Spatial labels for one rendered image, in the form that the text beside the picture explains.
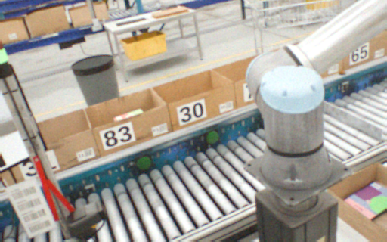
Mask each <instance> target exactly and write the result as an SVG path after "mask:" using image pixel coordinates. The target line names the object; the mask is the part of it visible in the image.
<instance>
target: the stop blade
mask: <svg viewBox="0 0 387 242"><path fill-rule="evenodd" d="M324 113H325V114H326V115H328V116H331V117H333V118H334V119H337V120H339V121H341V122H342V123H344V124H347V125H349V126H351V127H352V128H353V129H357V130H358V131H360V132H363V133H364V134H366V135H369V136H370V137H372V138H374V139H376V140H377V141H380V142H381V143H382V132H383V128H380V127H378V126H376V125H374V124H372V123H369V122H368V121H366V120H363V119H361V118H359V117H357V116H354V115H353V114H350V113H349V112H347V111H344V110H341V109H340V108H338V107H335V106H333V105H332V104H329V103H327V102H325V101H324Z"/></svg>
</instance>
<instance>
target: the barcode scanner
mask: <svg viewBox="0 0 387 242"><path fill-rule="evenodd" d="M102 220H107V211H106V209H105V207H104V205H103V204H102V202H101V201H100V200H97V201H95V202H94V203H90V204H88V205H86V206H82V207H79V208H78V209H76V210H74V211H72V212H70V214H69V215H68V216H67V227H68V229H69V231H70V232H71V234H72V235H79V236H81V237H82V239H80V242H88V241H89V240H91V239H92V238H93V237H95V235H96V234H95V232H94V228H96V227H97V224H98V223H100V222H101V221H102Z"/></svg>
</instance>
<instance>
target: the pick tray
mask: <svg viewBox="0 0 387 242"><path fill-rule="evenodd" d="M369 182H376V183H377V184H379V185H381V186H383V187H384V188H387V166H384V165H382V164H381V163H373V164H372V165H370V166H367V167H365V168H364V169H361V170H359V171H357V172H356V173H354V174H352V175H351V176H349V177H348V178H345V179H344V180H342V181H341V182H338V183H336V185H334V186H332V187H330V188H328V189H327V192H328V193H329V194H331V195H332V196H334V197H335V198H336V199H337V200H338V202H339V209H338V217H339V218H340V219H341V220H343V222H345V223H347V225H349V226H350V227H352V228H353V229H354V230H355V231H357V232H358V233H359V234H360V235H362V236H363V237H364V238H365V239H367V240H368V241H369V242H387V213H384V214H381V215H380V216H379V217H377V218H376V219H374V220H373V221H372V220H371V219H369V218H367V217H366V216H365V215H363V214H362V213H361V212H359V211H357V210H356V209H355V208H354V207H352V206H351V205H350V204H349V203H347V202H345V201H344V200H343V199H344V198H345V197H347V196H348V195H349V194H352V193H353V192H355V191H357V190H359V189H360V188H361V187H363V186H365V185H367V184H368V183H369Z"/></svg>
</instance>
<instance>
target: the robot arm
mask: <svg viewBox="0 0 387 242"><path fill-rule="evenodd" d="M384 29H387V0H359V1H357V2H355V3H354V4H353V5H351V7H349V8H347V9H346V10H344V11H343V12H342V13H341V14H339V15H338V16H336V17H335V18H334V19H332V20H331V21H330V22H328V23H327V24H325V25H324V26H323V27H321V28H320V29H319V30H317V31H316V32H314V33H312V34H311V36H309V37H308V38H306V39H304V40H303V41H302V42H300V44H298V45H285V46H284V47H283V48H281V49H279V51H276V52H267V53H264V54H261V55H259V56H258V57H257V58H255V59H254V60H253V61H252V62H251V64H250V65H249V68H248V69H247V71H246V85H247V88H248V90H249V93H250V94H251V96H252V98H253V99H254V102H255V103H256V105H257V107H258V108H259V111H260V112H261V114H262V116H263V121H264V127H265V140H266V146H265V150H264V153H263V154H262V159H261V170H262V175H263V176H264V177H265V179H266V180H267V181H269V182H270V183H271V184H273V185H276V186H278V187H279V188H286V189H291V190H304V189H308V188H315V187H317V186H318V185H320V184H322V183H324V182H325V181H326V180H327V179H328V178H329V177H330V175H331V173H332V160H331V158H330V155H329V153H328V151H327V149H326V148H325V144H324V87H323V82H322V78H321V77H320V74H322V73H324V72H325V71H326V70H328V69H329V68H331V67H332V66H333V65H336V63H338V62H339V61H341V60H342V59H344V58H345V57H347V56H348V55H349V54H350V53H352V52H353V51H355V50H356V49H359V48H360V47H361V46H362V45H364V44H365V43H367V42H369V41H370V40H371V39H372V38H375V36H377V35H378V34H379V33H381V32H383V30H384Z"/></svg>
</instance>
